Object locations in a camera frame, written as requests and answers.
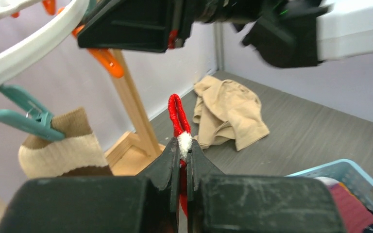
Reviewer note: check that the teal clothes peg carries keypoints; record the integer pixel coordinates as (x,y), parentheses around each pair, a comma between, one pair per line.
(37,118)

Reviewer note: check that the wooden hanger stand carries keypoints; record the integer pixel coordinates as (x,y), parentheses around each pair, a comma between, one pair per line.
(133,151)

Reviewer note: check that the red white patterned sock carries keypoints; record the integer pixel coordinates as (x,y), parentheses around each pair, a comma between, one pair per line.
(182,131)

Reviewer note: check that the maroon ribbed sock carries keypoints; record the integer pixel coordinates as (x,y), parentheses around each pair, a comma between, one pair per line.
(355,216)

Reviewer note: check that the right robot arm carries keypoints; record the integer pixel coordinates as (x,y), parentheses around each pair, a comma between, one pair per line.
(285,33)

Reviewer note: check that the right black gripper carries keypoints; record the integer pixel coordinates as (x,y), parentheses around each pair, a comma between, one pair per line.
(142,25)

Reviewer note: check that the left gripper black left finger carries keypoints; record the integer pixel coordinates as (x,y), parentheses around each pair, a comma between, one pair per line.
(160,205)

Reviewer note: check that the blue plastic basket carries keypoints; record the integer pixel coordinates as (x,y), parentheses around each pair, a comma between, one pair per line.
(357,180)

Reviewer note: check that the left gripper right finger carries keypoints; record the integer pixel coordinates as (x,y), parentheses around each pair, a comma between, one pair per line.
(197,166)

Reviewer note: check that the white round clip hanger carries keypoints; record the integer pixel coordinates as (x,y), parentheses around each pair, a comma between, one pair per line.
(22,55)

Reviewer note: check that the beige cloth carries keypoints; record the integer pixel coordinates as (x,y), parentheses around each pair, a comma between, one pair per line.
(227,110)

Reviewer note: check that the orange clothes peg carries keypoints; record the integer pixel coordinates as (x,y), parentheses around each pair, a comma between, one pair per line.
(107,60)

